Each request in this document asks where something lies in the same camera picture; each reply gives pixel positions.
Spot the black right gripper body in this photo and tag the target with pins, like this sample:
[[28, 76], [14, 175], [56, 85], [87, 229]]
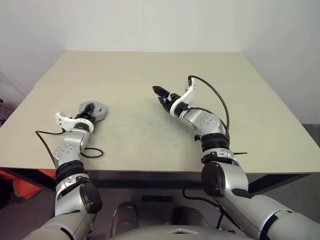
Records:
[[171, 100]]

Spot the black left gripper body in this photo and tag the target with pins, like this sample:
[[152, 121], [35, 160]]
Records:
[[86, 117]]

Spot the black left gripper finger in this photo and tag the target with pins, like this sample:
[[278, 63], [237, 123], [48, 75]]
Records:
[[89, 107], [95, 113]]

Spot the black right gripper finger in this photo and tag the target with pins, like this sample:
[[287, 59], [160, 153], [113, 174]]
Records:
[[163, 103], [161, 91]]

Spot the grey cover plate with circuit board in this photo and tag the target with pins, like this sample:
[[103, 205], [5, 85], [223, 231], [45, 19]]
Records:
[[102, 107]]

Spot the silver motor stator housing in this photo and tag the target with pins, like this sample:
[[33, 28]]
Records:
[[103, 117]]

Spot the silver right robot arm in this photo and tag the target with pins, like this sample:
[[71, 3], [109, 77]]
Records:
[[210, 122]]

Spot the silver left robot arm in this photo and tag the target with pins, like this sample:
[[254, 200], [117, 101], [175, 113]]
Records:
[[72, 142]]

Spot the orange object under table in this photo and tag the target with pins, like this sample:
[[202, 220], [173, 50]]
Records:
[[27, 187]]

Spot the dark rounded shape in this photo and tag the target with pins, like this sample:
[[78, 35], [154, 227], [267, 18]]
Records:
[[187, 216], [125, 217]]

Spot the grey robot torso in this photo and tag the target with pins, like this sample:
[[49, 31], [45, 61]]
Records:
[[162, 235]]

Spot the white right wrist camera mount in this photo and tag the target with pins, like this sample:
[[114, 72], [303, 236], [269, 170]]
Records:
[[187, 96]]

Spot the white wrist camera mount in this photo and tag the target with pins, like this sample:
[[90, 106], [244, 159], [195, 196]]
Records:
[[63, 120], [187, 96]]

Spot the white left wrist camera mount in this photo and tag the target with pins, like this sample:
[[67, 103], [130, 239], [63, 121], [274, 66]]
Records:
[[63, 120]]

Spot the black table frame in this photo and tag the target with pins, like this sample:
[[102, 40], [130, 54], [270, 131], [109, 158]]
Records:
[[150, 180]]

